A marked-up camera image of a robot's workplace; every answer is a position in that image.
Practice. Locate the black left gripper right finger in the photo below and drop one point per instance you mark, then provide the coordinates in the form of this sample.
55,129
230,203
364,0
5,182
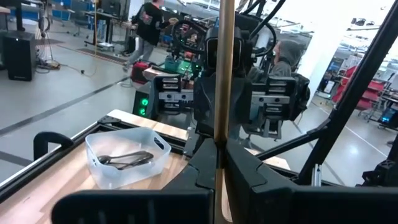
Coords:
248,186

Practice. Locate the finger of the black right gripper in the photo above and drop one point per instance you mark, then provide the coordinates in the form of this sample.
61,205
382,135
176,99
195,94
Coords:
203,105
242,109

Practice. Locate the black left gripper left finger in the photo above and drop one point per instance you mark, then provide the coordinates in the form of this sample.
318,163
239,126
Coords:
196,180

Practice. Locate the gold metal spoon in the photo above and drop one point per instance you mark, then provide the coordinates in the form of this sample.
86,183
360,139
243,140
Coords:
224,93

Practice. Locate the black metal spoon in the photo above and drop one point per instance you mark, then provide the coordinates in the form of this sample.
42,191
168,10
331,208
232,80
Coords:
130,163
104,159
124,167

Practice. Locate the black computer with green light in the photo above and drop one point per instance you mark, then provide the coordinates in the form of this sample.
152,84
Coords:
144,104

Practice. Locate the green work mat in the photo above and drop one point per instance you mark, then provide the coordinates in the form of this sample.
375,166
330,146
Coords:
182,67

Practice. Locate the red bag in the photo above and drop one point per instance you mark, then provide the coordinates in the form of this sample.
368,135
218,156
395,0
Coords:
140,71

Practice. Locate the clear plastic bin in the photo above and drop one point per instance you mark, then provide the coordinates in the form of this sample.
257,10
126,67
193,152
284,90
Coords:
130,177

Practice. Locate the person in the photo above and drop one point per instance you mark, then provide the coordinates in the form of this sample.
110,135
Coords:
289,53
149,28

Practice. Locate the red cart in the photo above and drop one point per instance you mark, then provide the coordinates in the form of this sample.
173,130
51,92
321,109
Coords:
370,93

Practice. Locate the black table clamp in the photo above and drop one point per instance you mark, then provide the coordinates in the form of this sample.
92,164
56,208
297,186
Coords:
42,140

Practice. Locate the black speaker box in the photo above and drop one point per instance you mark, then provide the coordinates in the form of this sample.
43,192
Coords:
18,56

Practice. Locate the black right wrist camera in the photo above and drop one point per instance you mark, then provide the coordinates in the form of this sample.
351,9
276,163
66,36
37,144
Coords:
242,53

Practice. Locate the silver frame post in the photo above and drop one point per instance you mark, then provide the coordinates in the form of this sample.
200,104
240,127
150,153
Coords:
317,175

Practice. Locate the black metal table frame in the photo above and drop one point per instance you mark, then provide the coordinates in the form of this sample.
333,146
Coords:
359,81

